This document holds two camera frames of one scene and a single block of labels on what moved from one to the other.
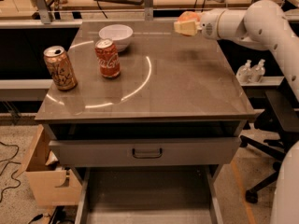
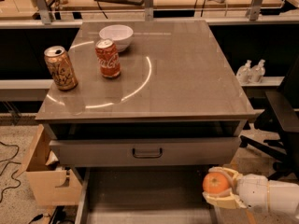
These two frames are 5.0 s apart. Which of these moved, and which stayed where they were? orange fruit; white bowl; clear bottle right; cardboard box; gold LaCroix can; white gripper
Moved: white gripper; orange fruit
Stayed: gold LaCroix can; clear bottle right; white bowl; cardboard box
